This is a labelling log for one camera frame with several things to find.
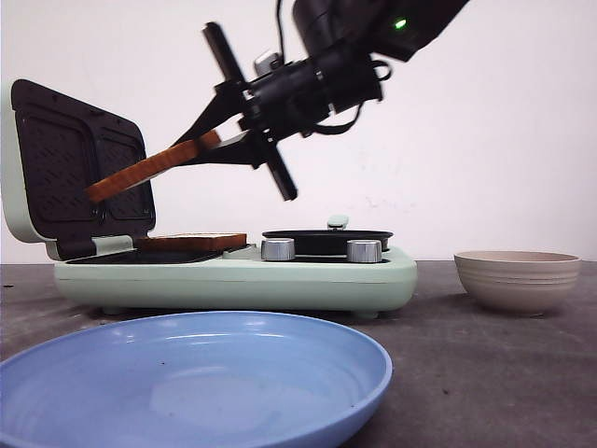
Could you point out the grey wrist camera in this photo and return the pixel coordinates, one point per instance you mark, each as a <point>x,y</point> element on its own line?
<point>267,62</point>

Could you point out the mint green sandwich maker lid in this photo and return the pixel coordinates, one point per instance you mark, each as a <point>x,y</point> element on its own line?
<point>64,146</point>

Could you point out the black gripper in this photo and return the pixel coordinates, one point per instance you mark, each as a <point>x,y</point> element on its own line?
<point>295,98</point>

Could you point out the white bread slice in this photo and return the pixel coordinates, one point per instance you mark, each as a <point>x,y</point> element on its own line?
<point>187,242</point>
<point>145,169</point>

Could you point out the silver control knob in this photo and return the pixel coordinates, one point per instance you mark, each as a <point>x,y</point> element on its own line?
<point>277,249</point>
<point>364,251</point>

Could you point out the beige ribbed bowl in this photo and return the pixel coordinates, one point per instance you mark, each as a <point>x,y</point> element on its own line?
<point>518,282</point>

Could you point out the mint green breakfast maker base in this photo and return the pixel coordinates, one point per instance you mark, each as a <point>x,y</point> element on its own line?
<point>239,280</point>

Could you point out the silver right control knob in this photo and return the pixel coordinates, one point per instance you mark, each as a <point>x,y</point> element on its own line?
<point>364,251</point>

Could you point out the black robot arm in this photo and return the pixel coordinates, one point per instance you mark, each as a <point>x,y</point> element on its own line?
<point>396,29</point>

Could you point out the blue plate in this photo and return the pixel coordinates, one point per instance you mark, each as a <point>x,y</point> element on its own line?
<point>216,379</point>

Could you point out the silver left control knob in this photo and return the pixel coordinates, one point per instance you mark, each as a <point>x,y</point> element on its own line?
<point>277,249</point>

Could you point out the black frying pan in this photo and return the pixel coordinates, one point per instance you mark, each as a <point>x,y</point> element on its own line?
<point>331,241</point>

